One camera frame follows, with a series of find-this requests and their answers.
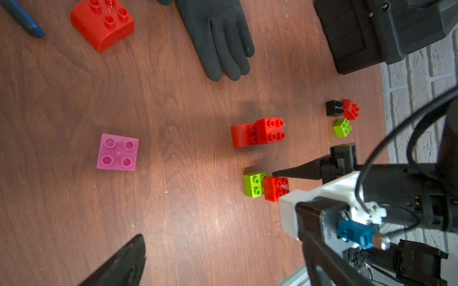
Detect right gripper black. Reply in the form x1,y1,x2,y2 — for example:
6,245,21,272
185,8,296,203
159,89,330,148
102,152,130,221
273,157,458,232

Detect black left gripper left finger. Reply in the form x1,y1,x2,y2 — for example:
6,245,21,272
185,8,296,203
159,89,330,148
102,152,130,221
80,234,146,286

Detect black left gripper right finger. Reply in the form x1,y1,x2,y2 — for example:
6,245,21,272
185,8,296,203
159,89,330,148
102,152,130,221
299,220,378,286

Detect green lego brick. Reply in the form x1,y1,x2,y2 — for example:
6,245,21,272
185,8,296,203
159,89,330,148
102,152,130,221
243,172,267,199
333,118,352,138

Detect red curved lego brick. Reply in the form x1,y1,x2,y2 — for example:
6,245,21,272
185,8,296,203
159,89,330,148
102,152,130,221
231,123,258,148
70,0,135,52

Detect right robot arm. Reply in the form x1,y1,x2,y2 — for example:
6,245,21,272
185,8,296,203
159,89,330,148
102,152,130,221
273,107,458,233

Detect black small lego brick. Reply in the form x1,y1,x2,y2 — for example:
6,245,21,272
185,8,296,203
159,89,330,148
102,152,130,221
326,100,344,117

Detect red round lego piece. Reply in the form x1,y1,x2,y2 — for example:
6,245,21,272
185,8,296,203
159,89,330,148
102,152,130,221
342,100,360,121

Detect pink lego brick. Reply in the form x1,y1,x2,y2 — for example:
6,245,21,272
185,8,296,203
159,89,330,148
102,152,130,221
97,133,139,171

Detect black plastic toolbox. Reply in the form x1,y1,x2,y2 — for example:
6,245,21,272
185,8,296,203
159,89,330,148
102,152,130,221
314,0,458,75

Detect black work glove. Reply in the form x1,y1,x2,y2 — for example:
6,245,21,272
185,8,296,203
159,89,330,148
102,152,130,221
175,0,255,82

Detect blue handled pliers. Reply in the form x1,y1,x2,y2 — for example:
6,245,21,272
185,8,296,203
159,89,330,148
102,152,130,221
1,0,45,39

